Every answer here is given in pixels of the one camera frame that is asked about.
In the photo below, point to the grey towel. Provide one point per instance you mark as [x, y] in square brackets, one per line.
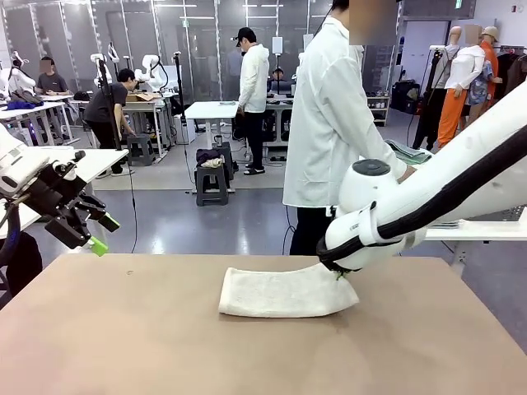
[401, 147]

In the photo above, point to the black bag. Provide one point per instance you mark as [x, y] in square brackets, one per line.
[81, 96]

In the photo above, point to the person in dark grey t-shirt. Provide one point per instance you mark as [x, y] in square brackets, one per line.
[103, 111]

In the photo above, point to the white computer case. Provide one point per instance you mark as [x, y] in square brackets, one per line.
[187, 129]

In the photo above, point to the wooden shelf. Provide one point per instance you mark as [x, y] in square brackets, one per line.
[379, 108]

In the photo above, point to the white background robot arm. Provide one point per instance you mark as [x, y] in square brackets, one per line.
[148, 72]
[18, 78]
[101, 68]

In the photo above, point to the person in white shirt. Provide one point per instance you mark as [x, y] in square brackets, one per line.
[321, 123]

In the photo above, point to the mannequin white top orange trousers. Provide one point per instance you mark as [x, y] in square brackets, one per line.
[463, 74]

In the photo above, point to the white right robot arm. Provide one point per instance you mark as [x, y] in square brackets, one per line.
[453, 164]

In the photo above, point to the white standing desk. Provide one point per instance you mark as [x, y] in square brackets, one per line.
[212, 110]

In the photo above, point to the white panel on stand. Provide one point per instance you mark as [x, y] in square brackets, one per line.
[277, 45]

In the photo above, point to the white towel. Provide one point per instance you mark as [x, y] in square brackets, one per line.
[280, 294]

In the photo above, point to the person's right hand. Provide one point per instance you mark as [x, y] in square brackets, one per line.
[407, 173]

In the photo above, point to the blue cloth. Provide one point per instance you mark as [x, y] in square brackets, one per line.
[18, 106]

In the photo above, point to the person's right forearm white sleeve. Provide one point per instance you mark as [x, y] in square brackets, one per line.
[389, 154]

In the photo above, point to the dark plastic stool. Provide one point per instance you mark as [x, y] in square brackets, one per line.
[228, 160]

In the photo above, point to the green towel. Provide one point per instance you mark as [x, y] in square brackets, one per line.
[418, 157]

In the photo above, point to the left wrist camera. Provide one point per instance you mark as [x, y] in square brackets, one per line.
[68, 166]

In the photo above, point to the person in white hoodie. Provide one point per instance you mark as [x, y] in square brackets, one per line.
[254, 78]

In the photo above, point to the black suitcase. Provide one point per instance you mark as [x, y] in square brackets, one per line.
[405, 98]

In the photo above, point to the person in black cap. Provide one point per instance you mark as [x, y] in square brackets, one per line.
[278, 78]

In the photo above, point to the beige cloth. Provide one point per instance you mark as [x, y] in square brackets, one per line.
[212, 163]

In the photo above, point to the mannequin orange shirt tan hat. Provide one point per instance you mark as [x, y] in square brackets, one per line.
[490, 57]

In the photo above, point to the grey plastic stool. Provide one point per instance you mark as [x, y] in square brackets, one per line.
[140, 148]
[212, 187]

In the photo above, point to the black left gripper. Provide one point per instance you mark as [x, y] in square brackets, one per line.
[57, 201]

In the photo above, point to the dark clothes on rack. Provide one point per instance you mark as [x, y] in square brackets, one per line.
[514, 70]

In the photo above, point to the cardboard box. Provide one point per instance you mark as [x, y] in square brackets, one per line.
[142, 98]

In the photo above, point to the mannequin grey vest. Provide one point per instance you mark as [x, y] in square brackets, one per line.
[453, 41]

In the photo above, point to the white lab desk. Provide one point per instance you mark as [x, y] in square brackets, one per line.
[45, 108]
[144, 105]

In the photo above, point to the black cloth cover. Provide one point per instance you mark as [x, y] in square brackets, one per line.
[29, 263]

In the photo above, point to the black tripod stand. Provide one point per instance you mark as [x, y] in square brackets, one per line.
[108, 103]
[180, 94]
[430, 103]

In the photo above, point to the purple cloth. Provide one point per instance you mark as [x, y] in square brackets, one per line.
[208, 155]

